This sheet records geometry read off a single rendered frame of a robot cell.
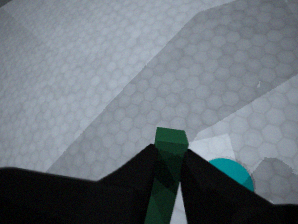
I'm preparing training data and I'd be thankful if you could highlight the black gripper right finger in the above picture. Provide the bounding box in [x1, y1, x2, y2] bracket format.
[180, 149, 298, 224]

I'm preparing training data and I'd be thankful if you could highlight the cyan circle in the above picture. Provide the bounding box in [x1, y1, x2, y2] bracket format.
[208, 158, 253, 191]

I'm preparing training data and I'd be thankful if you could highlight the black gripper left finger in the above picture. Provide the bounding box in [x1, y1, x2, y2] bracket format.
[0, 144, 158, 224]

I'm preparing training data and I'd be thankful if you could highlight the dark green square post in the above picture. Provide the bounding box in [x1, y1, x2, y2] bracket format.
[144, 127, 189, 224]

